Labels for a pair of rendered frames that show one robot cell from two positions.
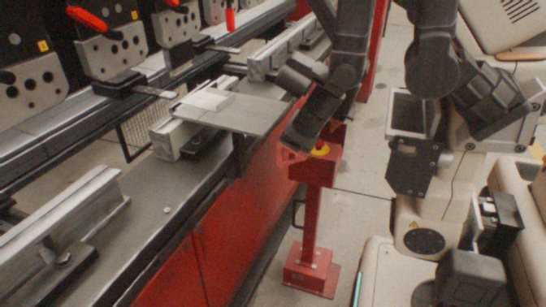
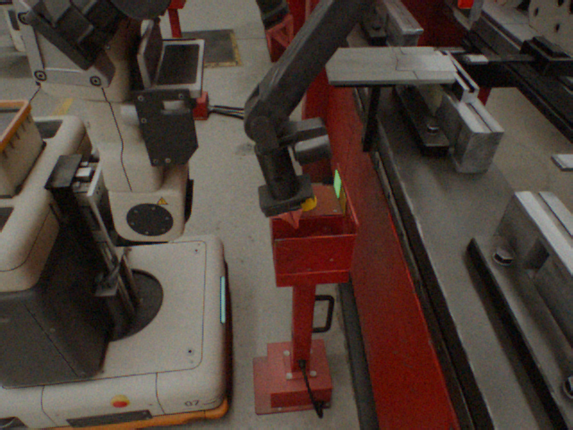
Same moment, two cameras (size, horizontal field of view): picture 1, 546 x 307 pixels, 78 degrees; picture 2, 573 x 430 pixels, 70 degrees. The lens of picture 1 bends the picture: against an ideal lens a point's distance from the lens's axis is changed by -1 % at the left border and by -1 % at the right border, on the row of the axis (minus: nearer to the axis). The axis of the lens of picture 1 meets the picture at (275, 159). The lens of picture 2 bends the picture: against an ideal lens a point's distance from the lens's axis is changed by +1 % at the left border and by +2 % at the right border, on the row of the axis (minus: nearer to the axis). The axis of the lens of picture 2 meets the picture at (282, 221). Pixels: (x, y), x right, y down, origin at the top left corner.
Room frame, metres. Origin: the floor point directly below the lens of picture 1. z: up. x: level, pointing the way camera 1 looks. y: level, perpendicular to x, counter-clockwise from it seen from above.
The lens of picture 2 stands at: (1.54, -0.47, 1.37)
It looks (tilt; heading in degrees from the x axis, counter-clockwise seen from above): 43 degrees down; 155
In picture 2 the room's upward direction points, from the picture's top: straight up
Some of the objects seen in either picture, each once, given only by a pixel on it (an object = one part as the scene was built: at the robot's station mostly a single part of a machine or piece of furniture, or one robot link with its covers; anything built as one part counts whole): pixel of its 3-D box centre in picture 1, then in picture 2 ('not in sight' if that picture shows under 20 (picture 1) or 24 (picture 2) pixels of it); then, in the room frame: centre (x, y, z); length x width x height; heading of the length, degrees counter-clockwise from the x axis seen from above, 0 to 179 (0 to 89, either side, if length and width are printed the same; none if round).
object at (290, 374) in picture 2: (307, 257); (299, 363); (0.98, -0.15, 0.13); 0.10 x 0.10 x 0.01; 71
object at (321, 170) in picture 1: (318, 148); (307, 224); (0.98, -0.15, 0.75); 0.20 x 0.16 x 0.18; 161
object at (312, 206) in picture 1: (311, 218); (302, 317); (0.98, -0.15, 0.39); 0.05 x 0.05 x 0.54; 71
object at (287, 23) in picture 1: (265, 27); not in sight; (2.26, 0.07, 0.81); 0.64 x 0.08 x 0.14; 67
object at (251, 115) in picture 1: (232, 110); (383, 64); (0.81, 0.12, 1.00); 0.26 x 0.18 x 0.01; 67
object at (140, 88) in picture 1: (139, 86); (525, 55); (0.93, 0.41, 1.01); 0.26 x 0.12 x 0.05; 67
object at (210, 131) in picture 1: (215, 128); (417, 115); (0.88, 0.18, 0.89); 0.30 x 0.05 x 0.03; 157
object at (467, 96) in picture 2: (195, 97); (453, 74); (0.90, 0.24, 0.99); 0.20 x 0.03 x 0.03; 157
